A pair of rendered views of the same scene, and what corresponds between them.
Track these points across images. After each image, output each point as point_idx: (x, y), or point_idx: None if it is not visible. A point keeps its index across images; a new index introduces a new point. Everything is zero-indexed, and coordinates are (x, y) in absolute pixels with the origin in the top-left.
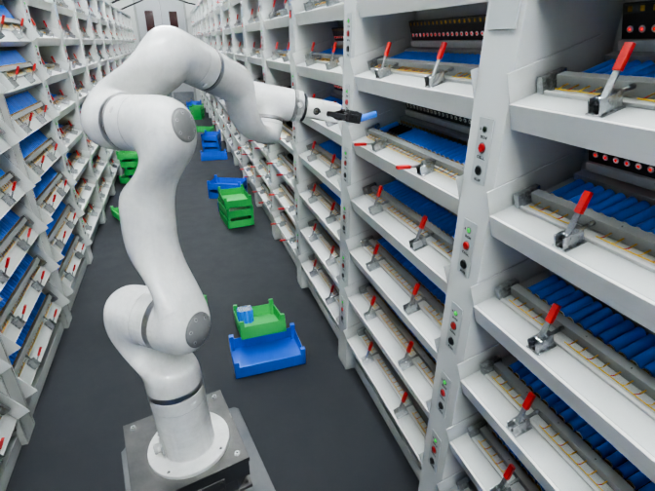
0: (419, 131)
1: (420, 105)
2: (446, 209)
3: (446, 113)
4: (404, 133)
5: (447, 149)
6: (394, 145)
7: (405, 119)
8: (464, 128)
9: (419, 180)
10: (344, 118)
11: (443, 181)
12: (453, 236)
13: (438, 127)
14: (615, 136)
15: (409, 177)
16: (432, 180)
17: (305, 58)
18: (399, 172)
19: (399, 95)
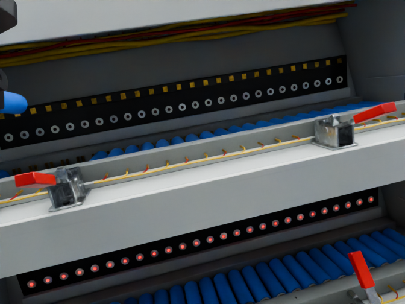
0: (121, 149)
1: (275, 6)
2: (254, 264)
3: (167, 105)
4: (97, 158)
5: (273, 123)
6: (128, 169)
7: (26, 160)
8: (224, 112)
9: (363, 154)
10: (16, 15)
11: (401, 131)
12: (371, 265)
13: (155, 134)
14: None
15: (315, 173)
16: (390, 137)
17: None
18: (256, 190)
19: (175, 6)
